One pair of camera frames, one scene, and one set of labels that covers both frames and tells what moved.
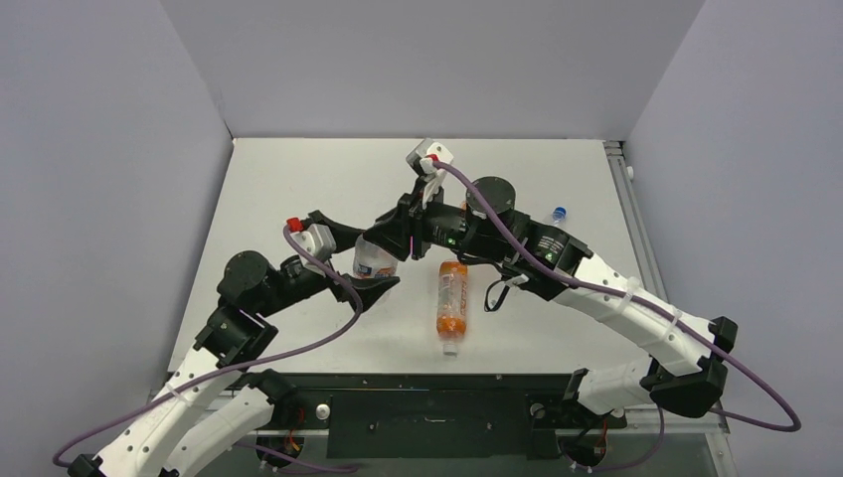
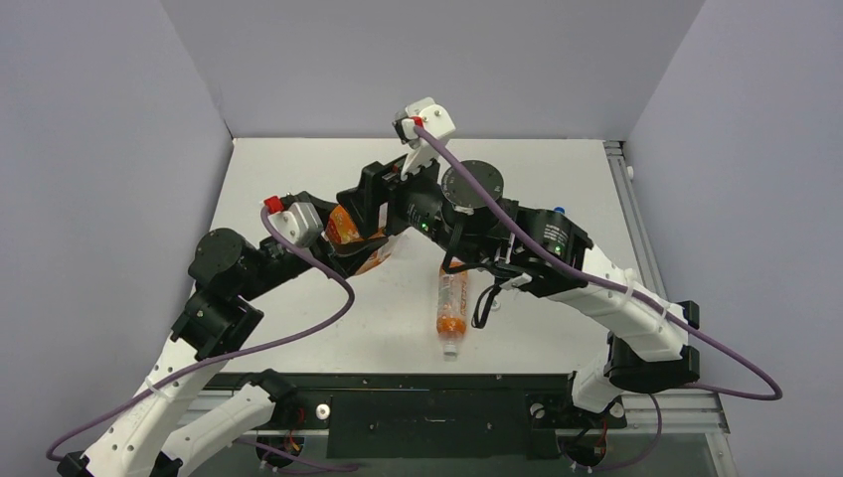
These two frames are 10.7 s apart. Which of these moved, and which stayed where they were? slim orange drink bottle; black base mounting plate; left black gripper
Moved: left black gripper
Stayed: black base mounting plate; slim orange drink bottle
